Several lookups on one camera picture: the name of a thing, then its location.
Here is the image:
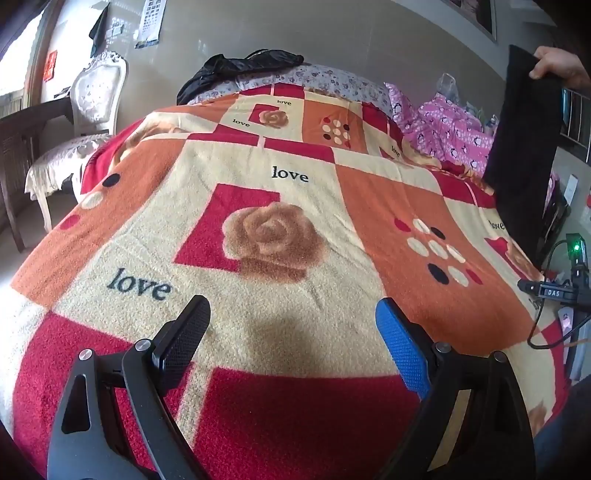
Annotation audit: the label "clear plastic bag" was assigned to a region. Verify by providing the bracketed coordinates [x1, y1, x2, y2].
[436, 73, 458, 100]

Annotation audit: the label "white carved chair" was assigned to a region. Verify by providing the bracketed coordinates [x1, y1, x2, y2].
[24, 52, 129, 232]

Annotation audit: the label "black cable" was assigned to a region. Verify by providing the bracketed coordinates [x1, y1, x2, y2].
[526, 240, 575, 352]

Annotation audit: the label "pink printed quilt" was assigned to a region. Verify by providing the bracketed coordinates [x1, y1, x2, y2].
[385, 82, 497, 174]

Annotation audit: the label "dark wooden desk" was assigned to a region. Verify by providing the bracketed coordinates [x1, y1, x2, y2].
[0, 97, 75, 252]

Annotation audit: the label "wall calendar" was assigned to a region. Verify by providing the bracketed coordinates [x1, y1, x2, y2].
[135, 0, 163, 49]

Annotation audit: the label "rose printed blanket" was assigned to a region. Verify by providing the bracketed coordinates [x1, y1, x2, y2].
[0, 82, 573, 480]

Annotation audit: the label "black cloth on wall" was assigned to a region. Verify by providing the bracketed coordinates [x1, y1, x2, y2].
[89, 4, 112, 56]

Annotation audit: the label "black jacket on pillow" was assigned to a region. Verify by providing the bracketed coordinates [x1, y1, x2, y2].
[177, 48, 305, 106]

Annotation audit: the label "black pants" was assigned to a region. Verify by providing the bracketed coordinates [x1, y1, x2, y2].
[482, 44, 566, 268]

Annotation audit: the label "floral pillow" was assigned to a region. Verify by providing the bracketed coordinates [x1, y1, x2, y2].
[194, 64, 393, 112]

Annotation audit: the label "metal shelf rack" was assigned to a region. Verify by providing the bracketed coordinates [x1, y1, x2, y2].
[561, 88, 591, 153]

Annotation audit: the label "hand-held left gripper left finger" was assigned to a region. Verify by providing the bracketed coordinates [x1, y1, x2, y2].
[46, 295, 213, 480]

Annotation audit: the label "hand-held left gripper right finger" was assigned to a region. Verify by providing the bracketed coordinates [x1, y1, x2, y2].
[375, 298, 536, 480]

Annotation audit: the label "person's right hand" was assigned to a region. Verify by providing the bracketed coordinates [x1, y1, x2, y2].
[529, 45, 591, 89]

